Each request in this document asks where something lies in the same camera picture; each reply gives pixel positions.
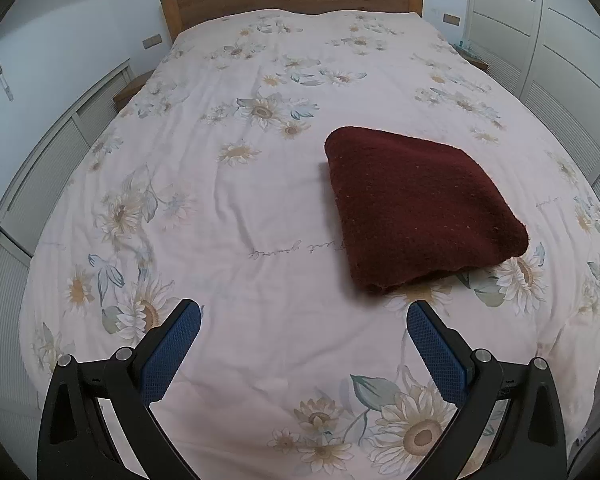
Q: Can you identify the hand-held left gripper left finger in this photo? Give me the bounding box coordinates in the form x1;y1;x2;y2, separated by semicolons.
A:
37;298;202;480

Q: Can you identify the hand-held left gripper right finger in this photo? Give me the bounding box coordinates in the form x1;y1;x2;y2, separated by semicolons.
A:
406;301;567;480

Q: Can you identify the dark red towel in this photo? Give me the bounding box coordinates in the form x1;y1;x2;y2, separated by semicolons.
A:
324;126;530;297

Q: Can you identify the pink floral duvet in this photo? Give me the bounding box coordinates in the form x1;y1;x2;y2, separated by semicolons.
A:
17;9;600;480

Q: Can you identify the white louvered wardrobe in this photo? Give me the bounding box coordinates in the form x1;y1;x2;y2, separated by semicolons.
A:
462;0;600;201

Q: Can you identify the wooden nightstand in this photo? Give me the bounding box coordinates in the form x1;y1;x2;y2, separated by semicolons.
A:
112;71;156;111
452;40;490;73

